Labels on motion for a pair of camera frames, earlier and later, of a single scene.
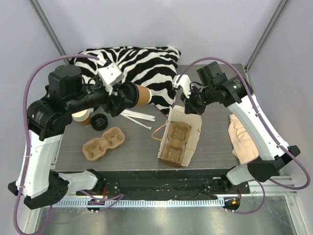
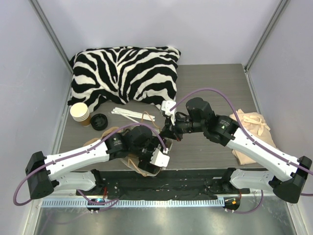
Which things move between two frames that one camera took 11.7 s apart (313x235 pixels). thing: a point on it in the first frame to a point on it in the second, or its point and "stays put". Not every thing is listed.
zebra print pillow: (154, 67) stays put
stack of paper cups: (83, 117) stays put
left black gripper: (117, 102) to (145, 162)
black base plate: (165, 184) stays put
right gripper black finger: (191, 108) to (166, 133)
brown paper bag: (180, 137) to (132, 162)
